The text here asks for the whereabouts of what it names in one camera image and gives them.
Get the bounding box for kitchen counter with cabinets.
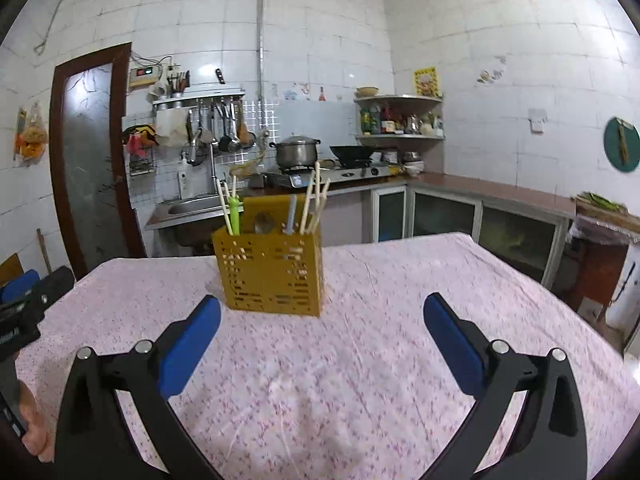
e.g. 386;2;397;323
144;171;580;288

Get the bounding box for brown framed glass door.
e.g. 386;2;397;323
49;42;146;278

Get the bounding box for black wok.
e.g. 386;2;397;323
330;145;374;169

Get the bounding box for grey blue handle utensil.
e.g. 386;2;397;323
284;194;297;235

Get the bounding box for wooden chopstick in holder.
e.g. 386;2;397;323
298;170;316;235

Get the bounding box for yellow wall poster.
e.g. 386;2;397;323
413;66;442;99

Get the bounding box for green round cutting board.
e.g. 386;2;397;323
603;117;640;174

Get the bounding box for yellow utensil holder box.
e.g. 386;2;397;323
212;194;323;318

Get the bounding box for corner wall shelf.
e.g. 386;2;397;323
354;94;442;138

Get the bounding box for wooden chopstick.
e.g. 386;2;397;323
308;179;331;233
214;177;233;235
314;160;321;215
298;170;316;235

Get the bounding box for green frog handle utensil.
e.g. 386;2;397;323
227;176;241;235

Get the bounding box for steel cooking pot with lid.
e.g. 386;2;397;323
269;136;321;171

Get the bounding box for wall utensil rack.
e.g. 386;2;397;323
152;88;256;166

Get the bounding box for steel gas stove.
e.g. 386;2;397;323
265;165;392;190

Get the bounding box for white wall socket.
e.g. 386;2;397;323
528;108;548;134

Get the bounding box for left hand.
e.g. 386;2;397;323
18;382;54;463

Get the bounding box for pink patterned tablecloth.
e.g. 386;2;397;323
16;234;639;479

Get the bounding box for stainless steel sink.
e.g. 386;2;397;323
145;195;224;230

